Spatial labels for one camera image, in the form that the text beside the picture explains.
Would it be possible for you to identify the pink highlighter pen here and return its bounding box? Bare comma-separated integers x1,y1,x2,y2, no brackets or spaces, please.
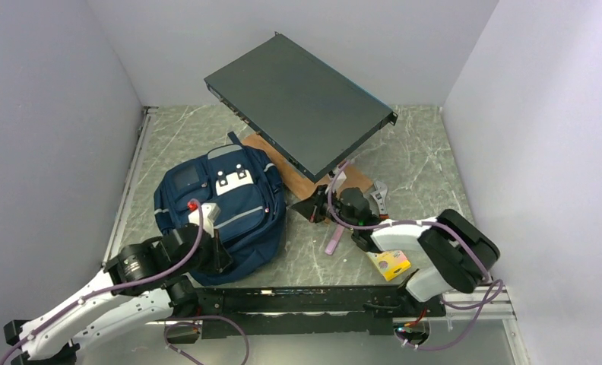
325,225,345,256

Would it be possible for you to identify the dark grey rack unit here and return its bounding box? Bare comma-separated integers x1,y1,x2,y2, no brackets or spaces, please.
204,33,398,183

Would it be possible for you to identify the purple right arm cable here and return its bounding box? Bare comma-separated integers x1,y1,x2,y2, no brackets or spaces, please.
327,160,505,352

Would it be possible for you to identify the red handled adjustable wrench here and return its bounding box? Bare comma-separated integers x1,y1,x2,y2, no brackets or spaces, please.
370,180,388,219

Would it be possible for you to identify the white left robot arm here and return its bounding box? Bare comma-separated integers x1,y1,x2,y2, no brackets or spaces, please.
0,224,233,364

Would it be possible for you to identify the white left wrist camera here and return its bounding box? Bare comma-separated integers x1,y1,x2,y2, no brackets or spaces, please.
188,199,221,237

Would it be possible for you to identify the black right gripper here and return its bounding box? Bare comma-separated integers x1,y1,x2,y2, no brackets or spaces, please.
293,184,357,231

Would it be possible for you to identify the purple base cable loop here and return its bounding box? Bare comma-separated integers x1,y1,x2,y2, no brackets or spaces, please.
163,314,251,365

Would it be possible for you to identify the black front rail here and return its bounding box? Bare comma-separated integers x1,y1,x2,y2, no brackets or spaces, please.
173,284,446,339

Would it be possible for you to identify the brown wooden base board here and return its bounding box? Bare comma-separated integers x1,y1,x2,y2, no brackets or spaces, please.
242,133,374,200

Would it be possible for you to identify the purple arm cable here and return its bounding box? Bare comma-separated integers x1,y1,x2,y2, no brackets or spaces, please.
0,199,205,365
327,160,505,352

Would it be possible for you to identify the yellow crayon box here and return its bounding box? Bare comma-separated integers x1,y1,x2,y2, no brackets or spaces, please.
366,250,412,281

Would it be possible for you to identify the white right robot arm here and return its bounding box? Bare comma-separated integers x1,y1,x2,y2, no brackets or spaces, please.
291,185,500,316

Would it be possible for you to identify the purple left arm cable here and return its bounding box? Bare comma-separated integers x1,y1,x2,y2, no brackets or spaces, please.
0,199,205,365

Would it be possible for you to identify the navy blue student backpack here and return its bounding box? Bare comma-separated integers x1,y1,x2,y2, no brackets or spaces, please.
154,132,287,286

